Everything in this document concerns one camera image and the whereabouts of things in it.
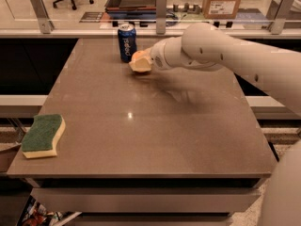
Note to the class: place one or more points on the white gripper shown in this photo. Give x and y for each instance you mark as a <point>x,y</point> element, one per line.
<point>157,57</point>

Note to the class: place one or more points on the left metal glass bracket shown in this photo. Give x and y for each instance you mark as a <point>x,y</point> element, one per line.
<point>44,22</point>

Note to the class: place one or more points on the blue pepsi can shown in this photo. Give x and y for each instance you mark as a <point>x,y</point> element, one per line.
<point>127,42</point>

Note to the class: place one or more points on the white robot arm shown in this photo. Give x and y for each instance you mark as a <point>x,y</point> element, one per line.
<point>277,72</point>

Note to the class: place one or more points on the orange fruit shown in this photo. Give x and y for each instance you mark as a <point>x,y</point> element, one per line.
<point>143,52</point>

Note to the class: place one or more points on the cardboard box with label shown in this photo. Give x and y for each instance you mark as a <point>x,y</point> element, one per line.
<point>220,9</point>

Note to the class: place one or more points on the green yellow sponge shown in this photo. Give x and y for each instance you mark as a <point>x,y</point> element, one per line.
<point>42,138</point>

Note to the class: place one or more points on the grey tray bin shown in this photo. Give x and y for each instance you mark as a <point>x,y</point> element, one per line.
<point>131,0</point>

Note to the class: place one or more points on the right metal glass bracket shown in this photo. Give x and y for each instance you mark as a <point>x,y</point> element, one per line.
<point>278,14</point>

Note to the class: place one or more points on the metal glass bracket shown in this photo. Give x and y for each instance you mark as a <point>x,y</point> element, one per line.
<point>160,17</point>
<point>44,22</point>
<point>278,14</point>

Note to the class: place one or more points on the middle metal glass bracket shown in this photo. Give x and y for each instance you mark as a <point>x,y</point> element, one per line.
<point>160,17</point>

